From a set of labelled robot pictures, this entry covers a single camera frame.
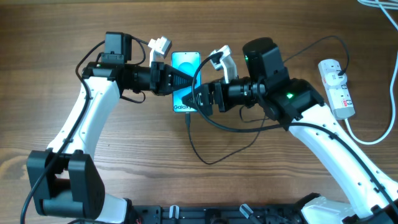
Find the blue Galaxy smartphone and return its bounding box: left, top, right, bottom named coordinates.
left=171, top=52, right=201, bottom=113

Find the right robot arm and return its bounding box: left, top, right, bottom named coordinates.
left=182, top=37, right=397, bottom=223

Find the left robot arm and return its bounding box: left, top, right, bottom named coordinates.
left=26, top=32, right=193, bottom=223

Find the white USB charger plug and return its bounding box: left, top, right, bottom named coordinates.
left=324, top=72, right=347, bottom=88

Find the white power strip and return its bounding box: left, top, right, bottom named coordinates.
left=318, top=59, right=355, bottom=119

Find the black mounting rail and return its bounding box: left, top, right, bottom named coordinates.
left=127, top=204, right=306, bottom=224

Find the white power strip cord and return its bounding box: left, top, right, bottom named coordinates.
left=343, top=49, right=398, bottom=146

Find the white cables top right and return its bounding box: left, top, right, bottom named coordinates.
left=357, top=0, right=398, bottom=30

